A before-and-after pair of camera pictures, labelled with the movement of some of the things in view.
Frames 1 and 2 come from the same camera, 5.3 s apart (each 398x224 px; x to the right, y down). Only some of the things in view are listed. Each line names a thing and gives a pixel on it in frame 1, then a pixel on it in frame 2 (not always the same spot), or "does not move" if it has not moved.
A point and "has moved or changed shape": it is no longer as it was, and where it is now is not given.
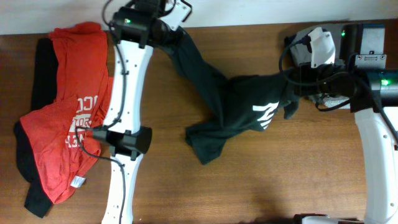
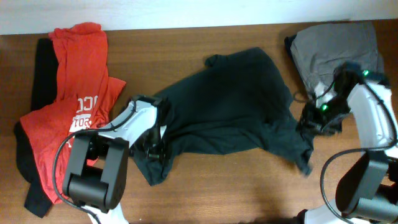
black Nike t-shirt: x=241 y=102 has moved or changed shape
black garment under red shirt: x=44 y=82 does not move
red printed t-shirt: x=61 y=137 does not move
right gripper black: x=304 y=71 → x=309 y=121
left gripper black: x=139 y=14 → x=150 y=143
